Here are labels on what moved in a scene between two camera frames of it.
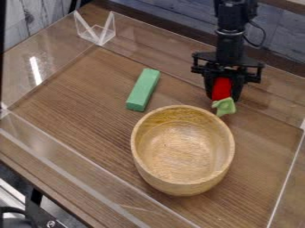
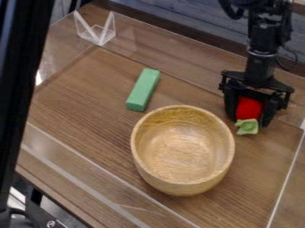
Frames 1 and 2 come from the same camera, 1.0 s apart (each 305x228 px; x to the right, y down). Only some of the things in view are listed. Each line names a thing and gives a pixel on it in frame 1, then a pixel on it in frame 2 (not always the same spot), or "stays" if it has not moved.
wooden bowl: (183, 146) stays
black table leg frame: (38, 216) stays
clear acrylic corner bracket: (96, 34) stays
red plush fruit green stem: (223, 96) -> (249, 111)
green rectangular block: (142, 93) stays
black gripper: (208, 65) -> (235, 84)
